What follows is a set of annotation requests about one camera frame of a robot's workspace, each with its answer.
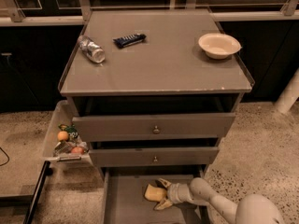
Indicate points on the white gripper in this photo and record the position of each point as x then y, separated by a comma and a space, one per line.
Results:
173, 192

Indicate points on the yellow sponge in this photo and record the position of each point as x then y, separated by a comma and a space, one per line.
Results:
154, 194

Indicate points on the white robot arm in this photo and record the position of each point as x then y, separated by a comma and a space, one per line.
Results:
252, 209

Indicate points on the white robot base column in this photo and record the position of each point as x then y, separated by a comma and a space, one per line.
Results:
289, 96

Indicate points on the grey bottom drawer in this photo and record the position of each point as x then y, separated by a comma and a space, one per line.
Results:
124, 201

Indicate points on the grey drawer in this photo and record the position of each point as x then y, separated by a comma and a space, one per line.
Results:
124, 201
153, 127
132, 157

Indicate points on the grey middle drawer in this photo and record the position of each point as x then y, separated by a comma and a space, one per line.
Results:
132, 157

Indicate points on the grey top drawer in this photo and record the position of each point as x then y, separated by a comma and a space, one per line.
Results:
153, 127

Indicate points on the grey drawer cabinet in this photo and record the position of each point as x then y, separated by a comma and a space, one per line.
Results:
167, 73

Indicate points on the red apple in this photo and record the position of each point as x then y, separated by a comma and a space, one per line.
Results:
77, 150

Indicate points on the green snack packet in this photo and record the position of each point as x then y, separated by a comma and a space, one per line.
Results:
72, 131

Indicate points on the silver foil snack bag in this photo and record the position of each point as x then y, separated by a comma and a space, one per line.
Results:
64, 147

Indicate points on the clear plastic bin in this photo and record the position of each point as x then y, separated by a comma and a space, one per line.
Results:
63, 115

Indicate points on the orange fruit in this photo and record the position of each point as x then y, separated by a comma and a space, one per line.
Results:
62, 136

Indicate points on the black metal bar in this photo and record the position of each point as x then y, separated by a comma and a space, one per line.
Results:
45, 171

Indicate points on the white paper bowl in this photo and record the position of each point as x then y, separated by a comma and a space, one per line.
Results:
219, 46

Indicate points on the dark blue snack bar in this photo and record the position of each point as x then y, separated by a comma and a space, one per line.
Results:
128, 40

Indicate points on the white metal railing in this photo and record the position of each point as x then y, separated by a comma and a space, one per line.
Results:
79, 11

